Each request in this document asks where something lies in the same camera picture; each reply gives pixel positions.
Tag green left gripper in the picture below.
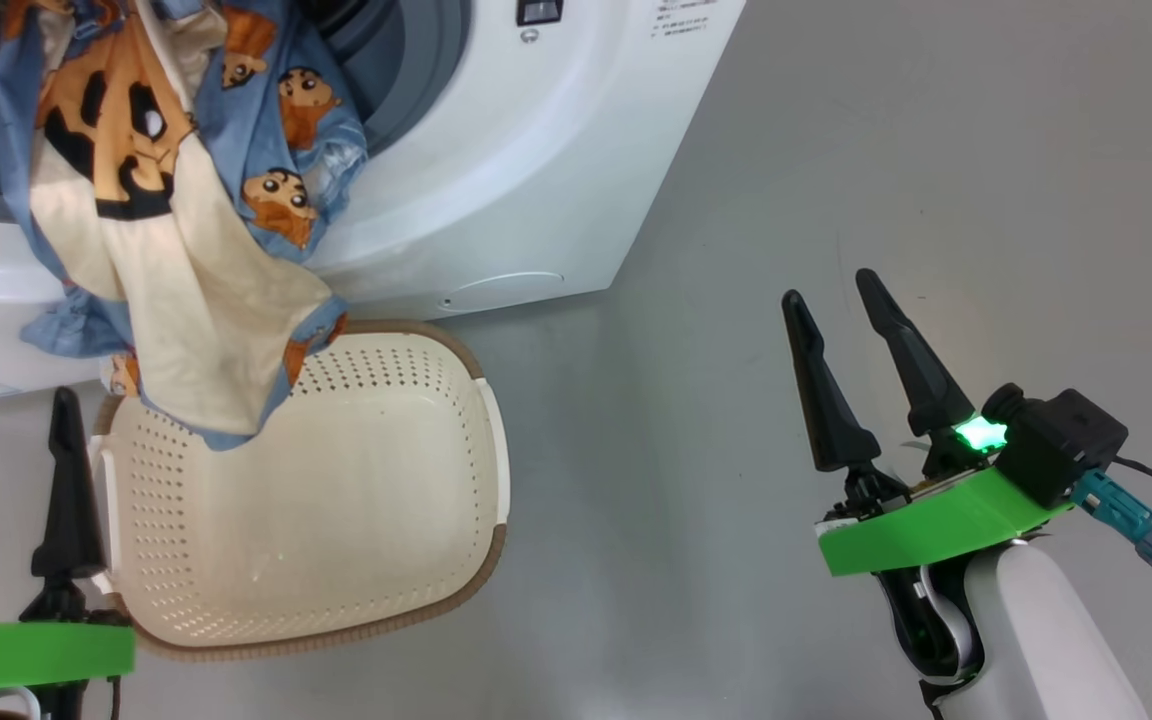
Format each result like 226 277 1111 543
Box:
0 387 135 696

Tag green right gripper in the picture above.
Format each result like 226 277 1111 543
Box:
782 268 1072 577

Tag white front-load washing machine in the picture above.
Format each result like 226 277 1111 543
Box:
0 0 747 393

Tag grey rubber door gasket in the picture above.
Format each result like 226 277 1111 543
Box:
316 0 473 157

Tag cream perforated laundry basket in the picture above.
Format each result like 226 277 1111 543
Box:
91 320 512 663

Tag round white drain filter cover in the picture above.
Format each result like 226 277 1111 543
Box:
439 272 565 313

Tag teal cable connector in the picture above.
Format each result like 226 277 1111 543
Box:
1071 470 1152 567

